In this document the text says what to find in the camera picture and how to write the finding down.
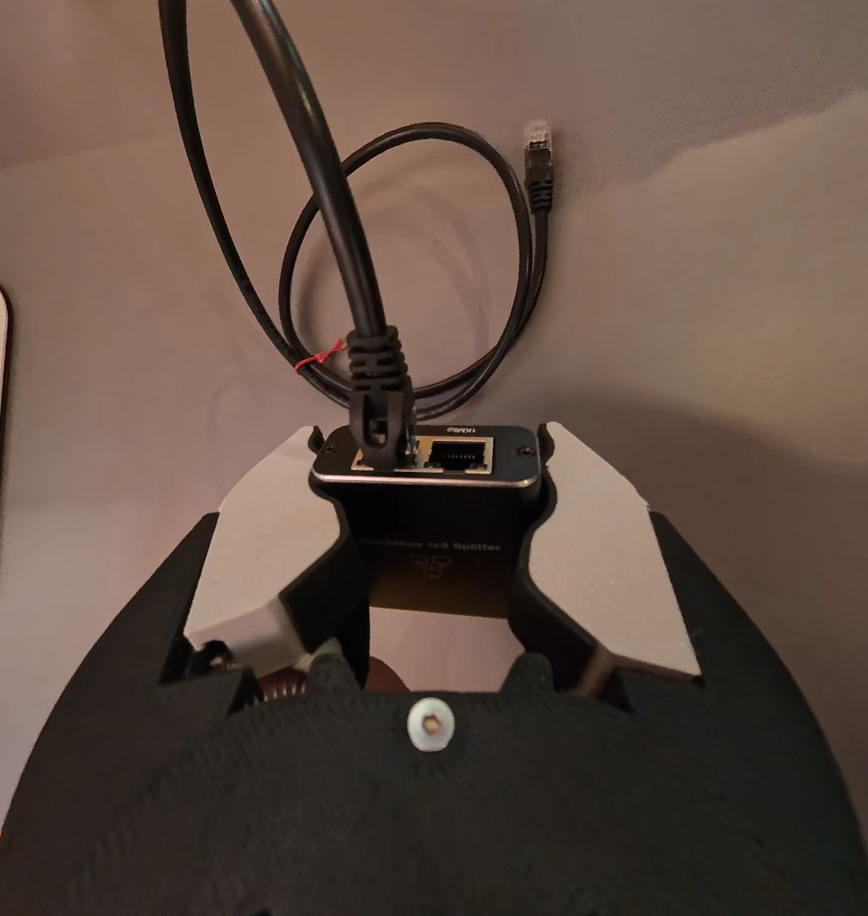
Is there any red twist tie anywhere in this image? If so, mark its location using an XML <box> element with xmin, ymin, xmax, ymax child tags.
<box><xmin>294</xmin><ymin>339</ymin><xmax>349</xmax><ymax>375</ymax></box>

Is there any black ethernet splitter box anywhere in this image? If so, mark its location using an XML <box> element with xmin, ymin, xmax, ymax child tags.
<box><xmin>310</xmin><ymin>424</ymin><xmax>555</xmax><ymax>618</ymax></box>

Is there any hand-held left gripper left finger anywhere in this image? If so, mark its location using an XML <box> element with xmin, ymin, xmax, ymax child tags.
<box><xmin>184</xmin><ymin>424</ymin><xmax>370</xmax><ymax>687</ymax></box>

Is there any black ethernet cable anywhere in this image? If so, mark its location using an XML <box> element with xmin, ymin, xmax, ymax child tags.
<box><xmin>158</xmin><ymin>0</ymin><xmax>555</xmax><ymax>473</ymax></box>

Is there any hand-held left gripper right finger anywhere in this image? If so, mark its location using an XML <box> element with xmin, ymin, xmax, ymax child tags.
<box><xmin>509</xmin><ymin>422</ymin><xmax>703</xmax><ymax>691</ymax></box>

